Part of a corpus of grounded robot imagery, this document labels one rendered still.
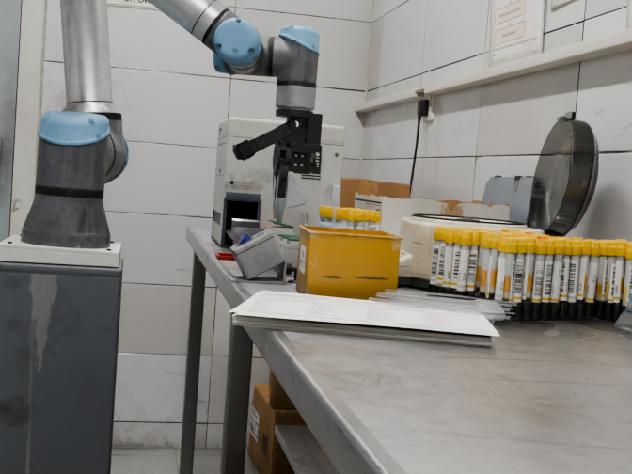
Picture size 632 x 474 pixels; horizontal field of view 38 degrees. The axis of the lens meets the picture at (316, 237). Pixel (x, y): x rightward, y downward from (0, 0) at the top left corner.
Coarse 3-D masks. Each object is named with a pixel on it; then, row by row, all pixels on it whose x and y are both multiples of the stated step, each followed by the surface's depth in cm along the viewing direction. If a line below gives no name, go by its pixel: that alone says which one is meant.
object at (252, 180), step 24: (240, 120) 207; (264, 120) 208; (336, 144) 211; (216, 168) 229; (240, 168) 207; (264, 168) 209; (336, 168) 212; (216, 192) 225; (240, 192) 208; (264, 192) 209; (312, 192) 211; (216, 216) 224; (240, 216) 228; (264, 216) 209; (288, 216) 210; (312, 216) 212; (216, 240) 217
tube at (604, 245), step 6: (600, 246) 134; (606, 246) 134; (600, 252) 134; (606, 252) 134; (600, 258) 134; (606, 258) 134; (600, 264) 134; (606, 264) 134; (600, 270) 134; (606, 270) 134; (600, 276) 134; (606, 276) 134; (600, 282) 134; (606, 282) 134; (600, 288) 134; (600, 294) 134; (600, 300) 134
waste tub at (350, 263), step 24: (312, 240) 126; (336, 240) 127; (360, 240) 127; (384, 240) 127; (312, 264) 126; (336, 264) 127; (360, 264) 127; (384, 264) 128; (312, 288) 127; (336, 288) 127; (360, 288) 127; (384, 288) 128
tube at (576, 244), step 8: (576, 248) 129; (576, 256) 129; (576, 264) 129; (576, 272) 129; (568, 280) 130; (576, 280) 129; (568, 288) 130; (576, 288) 129; (568, 296) 130; (576, 296) 130
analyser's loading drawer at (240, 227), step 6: (234, 222) 197; (240, 222) 197; (246, 222) 197; (252, 222) 197; (258, 222) 198; (234, 228) 191; (240, 228) 191; (246, 228) 192; (252, 228) 192; (258, 228) 192; (228, 234) 207; (234, 234) 191; (240, 234) 192; (252, 234) 192; (234, 240) 191
